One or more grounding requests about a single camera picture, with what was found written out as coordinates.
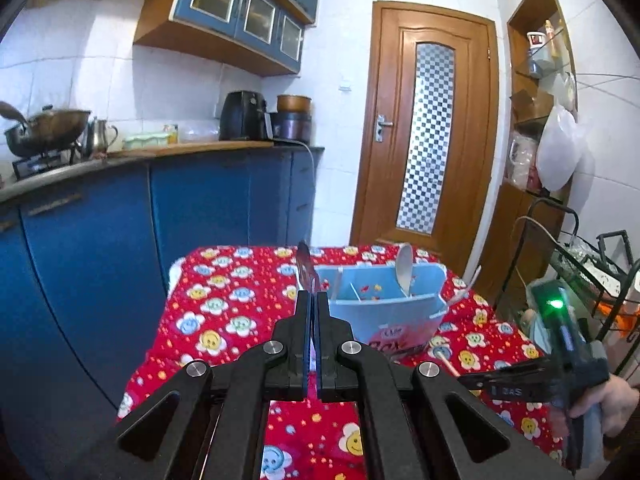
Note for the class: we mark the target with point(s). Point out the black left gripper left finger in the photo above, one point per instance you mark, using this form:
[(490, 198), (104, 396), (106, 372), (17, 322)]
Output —
[(289, 378)]

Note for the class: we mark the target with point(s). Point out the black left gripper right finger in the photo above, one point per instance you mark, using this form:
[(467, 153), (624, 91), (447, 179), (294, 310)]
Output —
[(335, 380)]

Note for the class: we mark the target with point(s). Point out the wooden chopstick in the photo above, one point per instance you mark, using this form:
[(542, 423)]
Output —
[(442, 358)]

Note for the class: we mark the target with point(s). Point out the blue kitchen counter cabinet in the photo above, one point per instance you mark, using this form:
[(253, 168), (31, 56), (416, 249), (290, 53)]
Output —
[(85, 255)]

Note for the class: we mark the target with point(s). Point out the person's right hand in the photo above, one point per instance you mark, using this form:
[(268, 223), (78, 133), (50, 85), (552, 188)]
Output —
[(617, 400)]

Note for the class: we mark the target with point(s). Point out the light blue chopsticks box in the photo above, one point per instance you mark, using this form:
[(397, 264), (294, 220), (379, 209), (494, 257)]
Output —
[(369, 299)]

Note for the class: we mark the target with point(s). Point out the red smiley flower tablecloth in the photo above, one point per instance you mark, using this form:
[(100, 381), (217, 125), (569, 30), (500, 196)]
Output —
[(222, 300)]

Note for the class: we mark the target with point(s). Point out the black metal rack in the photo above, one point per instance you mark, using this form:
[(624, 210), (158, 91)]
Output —
[(602, 278)]

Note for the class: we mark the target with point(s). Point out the white plastic spoon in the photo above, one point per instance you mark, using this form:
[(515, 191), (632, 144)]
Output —
[(403, 268)]

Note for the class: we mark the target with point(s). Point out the white plastic bag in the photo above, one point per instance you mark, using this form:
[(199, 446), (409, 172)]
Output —
[(561, 146)]

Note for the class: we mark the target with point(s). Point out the brown wooden door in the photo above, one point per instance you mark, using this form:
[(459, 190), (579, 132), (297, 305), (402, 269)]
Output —
[(429, 130)]

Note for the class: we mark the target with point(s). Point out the dark rice cooker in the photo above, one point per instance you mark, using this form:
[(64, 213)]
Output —
[(292, 119)]

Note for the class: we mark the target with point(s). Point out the black air fryer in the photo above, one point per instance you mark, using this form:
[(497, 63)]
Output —
[(243, 117)]

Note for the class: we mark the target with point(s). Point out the black wok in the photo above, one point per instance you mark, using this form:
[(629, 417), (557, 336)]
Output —
[(52, 129)]

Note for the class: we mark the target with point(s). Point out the wooden wall shelf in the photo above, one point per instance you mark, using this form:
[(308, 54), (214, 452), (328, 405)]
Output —
[(541, 74)]

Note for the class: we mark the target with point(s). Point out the blue wall cabinet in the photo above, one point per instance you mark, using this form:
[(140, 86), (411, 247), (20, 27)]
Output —
[(263, 37)]

